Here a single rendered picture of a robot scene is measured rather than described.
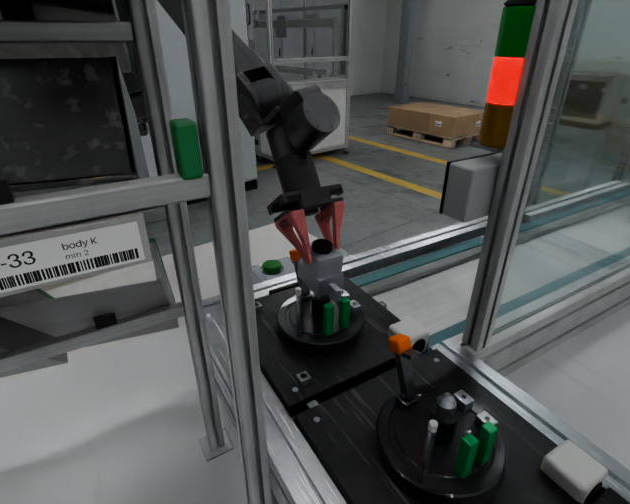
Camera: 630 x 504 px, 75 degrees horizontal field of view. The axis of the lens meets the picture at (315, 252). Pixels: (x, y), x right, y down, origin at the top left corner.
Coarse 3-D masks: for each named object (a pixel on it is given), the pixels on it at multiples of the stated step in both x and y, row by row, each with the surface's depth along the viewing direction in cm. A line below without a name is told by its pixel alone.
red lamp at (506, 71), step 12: (504, 60) 46; (516, 60) 45; (492, 72) 48; (504, 72) 46; (516, 72) 46; (492, 84) 48; (504, 84) 47; (516, 84) 46; (492, 96) 48; (504, 96) 47
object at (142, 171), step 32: (0, 64) 23; (32, 64) 23; (64, 64) 24; (96, 64) 24; (0, 96) 23; (32, 96) 23; (64, 96) 24; (96, 96) 24; (128, 96) 30; (0, 128) 23; (32, 128) 23; (64, 128) 24; (96, 128) 24; (128, 128) 25; (0, 160) 23; (32, 160) 23; (64, 160) 24; (96, 160) 24; (128, 160) 25; (32, 192) 24
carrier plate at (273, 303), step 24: (360, 288) 75; (264, 312) 69; (384, 312) 69; (264, 336) 63; (384, 336) 63; (264, 360) 59; (288, 360) 59; (312, 360) 59; (336, 360) 59; (360, 360) 59; (384, 360) 59; (288, 384) 55; (312, 384) 55; (336, 384) 55; (288, 408) 52
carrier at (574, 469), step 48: (384, 384) 55; (432, 384) 55; (480, 384) 55; (336, 432) 48; (384, 432) 46; (432, 432) 37; (480, 432) 41; (528, 432) 48; (336, 480) 43; (384, 480) 43; (432, 480) 41; (480, 480) 41; (528, 480) 43; (576, 480) 41
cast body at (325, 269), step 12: (324, 240) 60; (312, 252) 59; (324, 252) 58; (336, 252) 59; (300, 264) 62; (312, 264) 58; (324, 264) 58; (336, 264) 59; (300, 276) 63; (312, 276) 59; (324, 276) 59; (336, 276) 59; (312, 288) 60; (324, 288) 59; (336, 288) 58; (336, 300) 59
